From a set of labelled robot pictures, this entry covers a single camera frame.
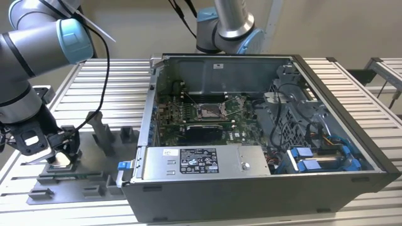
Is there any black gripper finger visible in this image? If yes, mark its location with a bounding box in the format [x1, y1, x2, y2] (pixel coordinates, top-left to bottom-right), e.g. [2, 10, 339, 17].
[60, 125, 84, 163]
[45, 146, 60, 165]

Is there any silver CPU chip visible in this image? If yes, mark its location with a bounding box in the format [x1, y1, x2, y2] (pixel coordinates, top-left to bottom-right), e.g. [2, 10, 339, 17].
[47, 152, 73, 170]

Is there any CPU socket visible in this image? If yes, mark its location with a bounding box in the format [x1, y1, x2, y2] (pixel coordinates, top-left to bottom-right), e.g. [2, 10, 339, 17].
[193, 103, 227, 120]

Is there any black RAM slot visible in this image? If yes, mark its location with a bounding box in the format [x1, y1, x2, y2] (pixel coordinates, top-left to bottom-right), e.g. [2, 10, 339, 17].
[180, 91, 228, 96]
[180, 95, 228, 99]

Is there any grey parts rack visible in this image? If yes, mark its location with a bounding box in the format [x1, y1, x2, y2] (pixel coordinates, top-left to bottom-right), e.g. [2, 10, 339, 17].
[26, 110, 140, 205]

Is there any silver power supply unit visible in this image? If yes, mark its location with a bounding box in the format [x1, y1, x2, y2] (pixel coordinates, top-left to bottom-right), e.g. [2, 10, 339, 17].
[143, 145, 271, 179]

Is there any black label sticker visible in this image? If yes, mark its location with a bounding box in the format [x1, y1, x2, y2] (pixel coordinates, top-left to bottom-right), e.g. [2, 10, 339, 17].
[179, 148, 217, 174]

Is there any black graphics card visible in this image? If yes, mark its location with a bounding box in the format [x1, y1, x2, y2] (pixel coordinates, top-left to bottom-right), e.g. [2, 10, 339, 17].
[183, 124, 223, 144]

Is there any white zip tie tag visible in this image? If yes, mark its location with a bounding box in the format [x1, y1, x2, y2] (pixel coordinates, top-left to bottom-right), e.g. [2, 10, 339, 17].
[67, 3, 116, 43]

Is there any thin metal locking lever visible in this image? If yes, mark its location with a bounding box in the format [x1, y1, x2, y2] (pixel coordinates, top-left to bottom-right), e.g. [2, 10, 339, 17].
[184, 92, 199, 106]

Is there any black open PC case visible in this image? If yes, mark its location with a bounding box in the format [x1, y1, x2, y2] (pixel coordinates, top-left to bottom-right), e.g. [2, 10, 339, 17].
[120, 53, 402, 223]

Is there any green motherboard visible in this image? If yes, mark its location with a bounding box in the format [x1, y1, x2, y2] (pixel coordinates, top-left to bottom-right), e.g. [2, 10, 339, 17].
[155, 94, 267, 146]

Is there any metal socket cover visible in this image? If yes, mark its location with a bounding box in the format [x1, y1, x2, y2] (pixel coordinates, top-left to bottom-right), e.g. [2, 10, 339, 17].
[219, 95, 247, 116]

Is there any grey metal drive cage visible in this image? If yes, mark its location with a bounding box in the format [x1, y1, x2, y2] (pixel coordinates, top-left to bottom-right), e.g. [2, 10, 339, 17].
[254, 65, 374, 175]

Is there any blue disk carrier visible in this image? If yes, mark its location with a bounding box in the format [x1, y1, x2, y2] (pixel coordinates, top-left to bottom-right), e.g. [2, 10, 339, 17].
[290, 147, 314, 158]
[296, 159, 322, 172]

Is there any blue drive bay clip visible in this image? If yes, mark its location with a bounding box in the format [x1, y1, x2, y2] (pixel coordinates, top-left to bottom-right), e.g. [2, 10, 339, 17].
[340, 145, 360, 171]

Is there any metal slat side table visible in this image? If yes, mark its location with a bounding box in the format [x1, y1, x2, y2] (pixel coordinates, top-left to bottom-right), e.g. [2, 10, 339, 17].
[363, 57, 402, 95]

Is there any black camera cable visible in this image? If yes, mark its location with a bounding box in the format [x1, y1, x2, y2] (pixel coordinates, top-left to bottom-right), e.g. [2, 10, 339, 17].
[73, 21, 111, 132]

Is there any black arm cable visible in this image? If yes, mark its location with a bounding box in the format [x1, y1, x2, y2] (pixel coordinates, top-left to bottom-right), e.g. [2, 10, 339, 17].
[168, 0, 199, 39]

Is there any black table bracket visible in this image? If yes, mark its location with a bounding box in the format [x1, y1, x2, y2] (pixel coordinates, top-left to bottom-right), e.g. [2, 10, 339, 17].
[347, 69, 376, 87]

